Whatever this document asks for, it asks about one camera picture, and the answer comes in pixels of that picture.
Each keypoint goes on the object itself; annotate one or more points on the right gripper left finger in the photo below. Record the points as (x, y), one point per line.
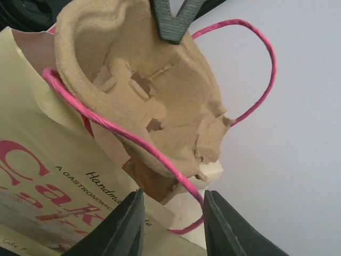
(119, 234)

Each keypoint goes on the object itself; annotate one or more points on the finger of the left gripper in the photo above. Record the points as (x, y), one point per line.
(172, 28)

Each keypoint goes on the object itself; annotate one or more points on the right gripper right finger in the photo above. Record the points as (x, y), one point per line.
(227, 233)

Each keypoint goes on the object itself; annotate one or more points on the pulp cup carrier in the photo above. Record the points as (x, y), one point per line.
(109, 57)

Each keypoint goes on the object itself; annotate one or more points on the pink cakes paper bag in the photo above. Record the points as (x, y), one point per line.
(63, 171)

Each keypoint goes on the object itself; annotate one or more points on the front black lid stack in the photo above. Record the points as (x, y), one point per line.
(30, 15)

